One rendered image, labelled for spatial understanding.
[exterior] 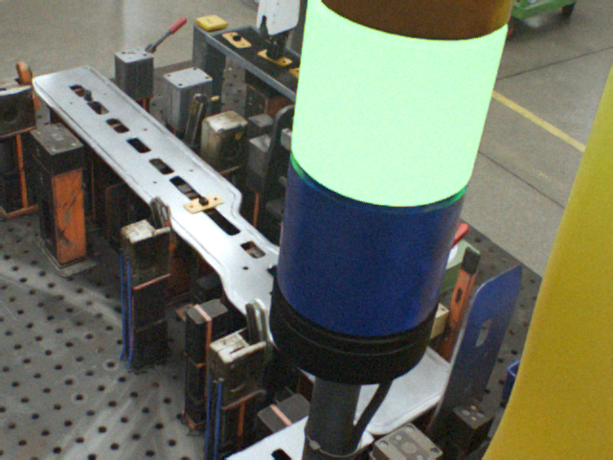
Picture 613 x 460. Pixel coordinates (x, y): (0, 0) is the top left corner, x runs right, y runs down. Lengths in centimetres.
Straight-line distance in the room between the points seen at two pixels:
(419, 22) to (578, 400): 25
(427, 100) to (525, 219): 354
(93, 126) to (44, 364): 57
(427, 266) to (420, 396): 114
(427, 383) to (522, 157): 288
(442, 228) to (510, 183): 372
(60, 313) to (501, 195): 242
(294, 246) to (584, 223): 15
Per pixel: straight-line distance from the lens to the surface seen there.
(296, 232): 32
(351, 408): 40
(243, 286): 160
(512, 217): 380
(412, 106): 27
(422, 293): 33
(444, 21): 26
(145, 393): 181
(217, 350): 141
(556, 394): 46
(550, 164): 429
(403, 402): 144
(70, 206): 202
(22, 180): 225
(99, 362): 187
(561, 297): 43
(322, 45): 28
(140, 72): 227
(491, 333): 127
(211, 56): 224
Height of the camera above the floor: 204
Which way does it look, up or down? 36 degrees down
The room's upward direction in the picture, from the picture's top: 8 degrees clockwise
